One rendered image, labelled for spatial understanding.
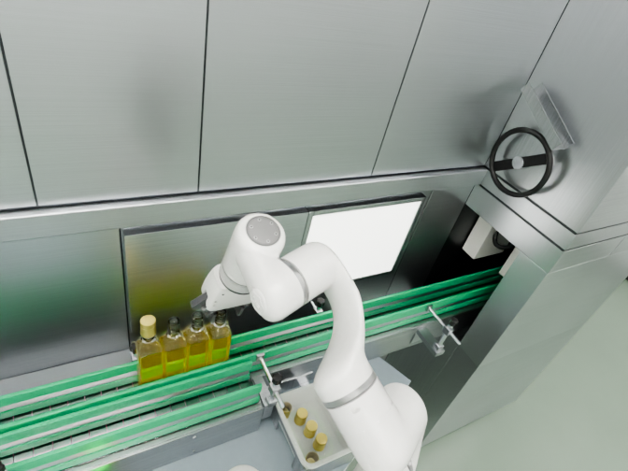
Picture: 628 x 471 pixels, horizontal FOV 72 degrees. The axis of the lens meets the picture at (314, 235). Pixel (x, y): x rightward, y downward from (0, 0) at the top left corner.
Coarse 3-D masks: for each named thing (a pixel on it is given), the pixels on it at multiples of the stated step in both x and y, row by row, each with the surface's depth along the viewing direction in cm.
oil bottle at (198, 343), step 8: (184, 328) 109; (192, 336) 107; (200, 336) 108; (208, 336) 109; (192, 344) 107; (200, 344) 109; (208, 344) 111; (192, 352) 109; (200, 352) 111; (192, 360) 111; (200, 360) 113; (192, 368) 114
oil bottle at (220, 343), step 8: (208, 328) 111; (216, 328) 110; (224, 328) 110; (216, 336) 109; (224, 336) 111; (216, 344) 111; (224, 344) 113; (208, 352) 114; (216, 352) 114; (224, 352) 115; (208, 360) 115; (216, 360) 116; (224, 360) 118
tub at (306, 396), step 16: (288, 400) 129; (304, 400) 133; (320, 400) 135; (320, 416) 132; (288, 432) 119; (320, 432) 128; (336, 432) 128; (304, 448) 123; (336, 448) 125; (304, 464) 113; (320, 464) 114
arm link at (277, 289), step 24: (264, 216) 62; (240, 240) 59; (264, 240) 60; (240, 264) 60; (264, 264) 58; (288, 264) 59; (264, 288) 57; (288, 288) 57; (264, 312) 58; (288, 312) 58
